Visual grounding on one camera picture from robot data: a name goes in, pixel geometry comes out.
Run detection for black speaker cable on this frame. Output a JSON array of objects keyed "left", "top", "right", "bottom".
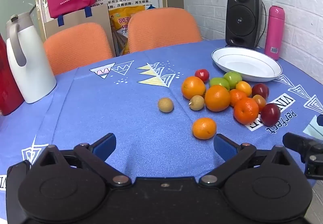
[{"left": 253, "top": 0, "right": 267, "bottom": 49}]

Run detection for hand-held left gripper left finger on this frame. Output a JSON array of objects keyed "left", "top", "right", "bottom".
[{"left": 32, "top": 133, "right": 132, "bottom": 187}]

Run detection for yellow-orange citrus fruit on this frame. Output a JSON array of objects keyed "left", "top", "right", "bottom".
[{"left": 235, "top": 81, "right": 252, "bottom": 97}]

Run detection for brown paper bag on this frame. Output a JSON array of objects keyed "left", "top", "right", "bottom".
[{"left": 44, "top": 6, "right": 113, "bottom": 58}]

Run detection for small smooth orange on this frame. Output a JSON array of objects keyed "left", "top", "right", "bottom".
[{"left": 192, "top": 117, "right": 217, "bottom": 140}]

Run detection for large orange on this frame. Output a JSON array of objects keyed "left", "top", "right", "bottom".
[
  {"left": 181, "top": 76, "right": 207, "bottom": 100},
  {"left": 204, "top": 85, "right": 231, "bottom": 112}
]

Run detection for red-orange plum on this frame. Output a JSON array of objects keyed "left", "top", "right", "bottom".
[{"left": 252, "top": 95, "right": 267, "bottom": 111}]

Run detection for white plate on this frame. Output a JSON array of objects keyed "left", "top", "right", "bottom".
[{"left": 211, "top": 47, "right": 282, "bottom": 82}]

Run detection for small tangerine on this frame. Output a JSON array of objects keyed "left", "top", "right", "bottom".
[{"left": 229, "top": 89, "right": 248, "bottom": 107}]

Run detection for pink bottle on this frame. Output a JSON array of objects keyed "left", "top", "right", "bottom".
[{"left": 264, "top": 6, "right": 286, "bottom": 61}]

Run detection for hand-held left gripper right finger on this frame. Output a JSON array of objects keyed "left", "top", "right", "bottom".
[{"left": 199, "top": 134, "right": 295, "bottom": 187}]

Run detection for small red tomato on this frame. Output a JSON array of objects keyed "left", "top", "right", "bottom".
[{"left": 194, "top": 69, "right": 210, "bottom": 83}]

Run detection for orange chair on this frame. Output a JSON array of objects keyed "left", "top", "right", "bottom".
[
  {"left": 43, "top": 22, "right": 113, "bottom": 76},
  {"left": 128, "top": 8, "right": 202, "bottom": 53}
]

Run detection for bumpy mandarin orange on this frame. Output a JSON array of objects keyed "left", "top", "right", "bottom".
[{"left": 233, "top": 98, "right": 260, "bottom": 125}]

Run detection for black speaker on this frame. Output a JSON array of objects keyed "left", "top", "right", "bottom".
[{"left": 225, "top": 0, "right": 263, "bottom": 49}]

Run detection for dark red plum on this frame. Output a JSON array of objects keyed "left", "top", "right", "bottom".
[
  {"left": 252, "top": 83, "right": 269, "bottom": 100},
  {"left": 261, "top": 103, "right": 281, "bottom": 127}
]

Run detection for yellow plastic packet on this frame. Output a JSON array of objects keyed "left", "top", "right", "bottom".
[{"left": 109, "top": 4, "right": 152, "bottom": 54}]

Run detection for red jug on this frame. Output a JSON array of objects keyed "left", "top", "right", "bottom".
[{"left": 0, "top": 33, "right": 25, "bottom": 116}]

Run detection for green jujube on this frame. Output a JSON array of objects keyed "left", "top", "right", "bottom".
[
  {"left": 223, "top": 72, "right": 243, "bottom": 90},
  {"left": 209, "top": 77, "right": 230, "bottom": 90}
]

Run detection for white thermos jug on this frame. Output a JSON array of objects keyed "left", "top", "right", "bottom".
[{"left": 6, "top": 12, "right": 57, "bottom": 104}]

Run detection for blue printed tablecloth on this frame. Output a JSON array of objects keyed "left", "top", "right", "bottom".
[{"left": 0, "top": 39, "right": 323, "bottom": 190}]

